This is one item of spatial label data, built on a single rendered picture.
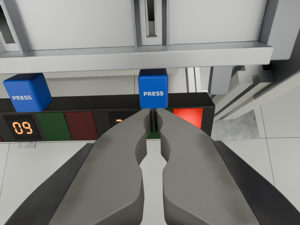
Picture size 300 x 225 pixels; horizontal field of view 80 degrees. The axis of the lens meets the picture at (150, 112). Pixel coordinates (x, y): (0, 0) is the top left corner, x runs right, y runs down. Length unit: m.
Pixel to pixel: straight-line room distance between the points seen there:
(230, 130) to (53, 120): 0.79
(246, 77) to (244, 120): 0.70
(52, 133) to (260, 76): 0.25
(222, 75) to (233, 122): 0.72
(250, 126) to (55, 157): 0.91
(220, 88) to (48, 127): 0.19
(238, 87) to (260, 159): 0.72
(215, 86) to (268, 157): 0.79
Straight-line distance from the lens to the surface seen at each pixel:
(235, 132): 0.91
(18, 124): 0.24
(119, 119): 0.19
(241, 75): 0.24
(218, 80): 0.20
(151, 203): 0.86
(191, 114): 0.18
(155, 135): 0.20
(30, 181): 1.03
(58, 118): 0.21
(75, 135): 0.21
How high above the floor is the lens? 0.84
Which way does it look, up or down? 75 degrees down
